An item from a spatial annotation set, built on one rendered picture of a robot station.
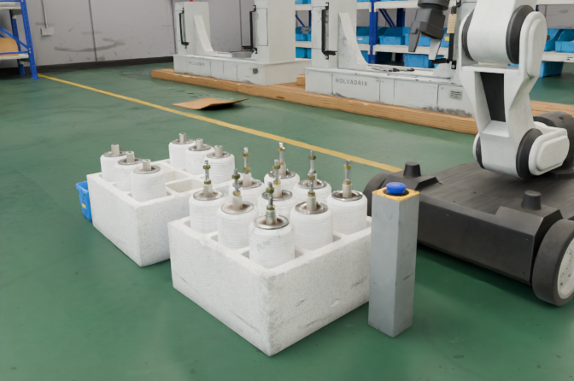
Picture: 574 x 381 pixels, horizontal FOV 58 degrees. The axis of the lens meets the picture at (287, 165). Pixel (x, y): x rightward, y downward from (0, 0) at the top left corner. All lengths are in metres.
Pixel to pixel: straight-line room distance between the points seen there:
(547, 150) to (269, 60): 3.22
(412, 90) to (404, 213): 2.35
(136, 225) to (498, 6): 1.09
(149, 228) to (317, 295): 0.55
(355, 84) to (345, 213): 2.53
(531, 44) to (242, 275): 0.87
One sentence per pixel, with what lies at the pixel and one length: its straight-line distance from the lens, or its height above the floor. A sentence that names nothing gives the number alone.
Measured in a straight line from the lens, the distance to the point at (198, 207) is 1.24.
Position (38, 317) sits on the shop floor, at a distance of 1.39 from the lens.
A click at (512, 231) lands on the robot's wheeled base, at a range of 1.34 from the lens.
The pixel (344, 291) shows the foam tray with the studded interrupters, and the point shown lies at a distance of 1.22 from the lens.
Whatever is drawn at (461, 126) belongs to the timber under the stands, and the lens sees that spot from 3.12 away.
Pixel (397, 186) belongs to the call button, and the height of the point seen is 0.33.
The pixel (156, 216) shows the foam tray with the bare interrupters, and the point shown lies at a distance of 1.49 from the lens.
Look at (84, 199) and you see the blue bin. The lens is 1.89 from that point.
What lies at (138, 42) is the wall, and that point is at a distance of 7.84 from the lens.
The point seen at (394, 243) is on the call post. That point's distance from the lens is 1.09.
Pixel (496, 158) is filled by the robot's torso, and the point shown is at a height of 0.27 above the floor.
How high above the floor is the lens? 0.67
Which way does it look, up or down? 16 degrees down
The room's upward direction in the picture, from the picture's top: 1 degrees counter-clockwise
